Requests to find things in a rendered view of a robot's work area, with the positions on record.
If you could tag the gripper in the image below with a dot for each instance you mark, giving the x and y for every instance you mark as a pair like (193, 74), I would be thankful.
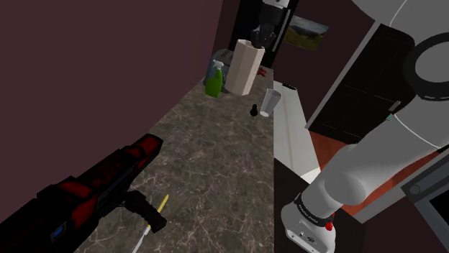
(272, 18)

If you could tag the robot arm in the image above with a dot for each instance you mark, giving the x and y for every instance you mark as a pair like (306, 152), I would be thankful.
(354, 175)

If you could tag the small red object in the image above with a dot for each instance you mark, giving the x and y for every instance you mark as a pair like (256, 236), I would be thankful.
(261, 71)

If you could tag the tall beige vase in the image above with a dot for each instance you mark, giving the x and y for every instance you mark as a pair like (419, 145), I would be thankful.
(243, 68)

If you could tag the grey cup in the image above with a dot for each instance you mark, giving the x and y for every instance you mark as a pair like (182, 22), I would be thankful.
(270, 101)

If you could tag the green spray bottle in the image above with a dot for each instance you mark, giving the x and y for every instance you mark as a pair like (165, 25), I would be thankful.
(214, 86)

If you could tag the small black shaker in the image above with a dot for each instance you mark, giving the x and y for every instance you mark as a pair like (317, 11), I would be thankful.
(253, 111)

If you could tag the black door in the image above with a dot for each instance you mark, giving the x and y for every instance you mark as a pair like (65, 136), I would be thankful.
(364, 87)

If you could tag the white cabinet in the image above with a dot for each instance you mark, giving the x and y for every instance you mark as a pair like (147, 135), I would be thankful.
(293, 133)

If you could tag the grey oven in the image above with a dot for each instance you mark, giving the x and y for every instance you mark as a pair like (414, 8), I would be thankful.
(431, 196)

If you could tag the red and black power tool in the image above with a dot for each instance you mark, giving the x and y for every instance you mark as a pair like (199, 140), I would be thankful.
(87, 189)

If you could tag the landscape wall picture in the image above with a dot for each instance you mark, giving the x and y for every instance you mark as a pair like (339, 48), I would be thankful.
(305, 33)

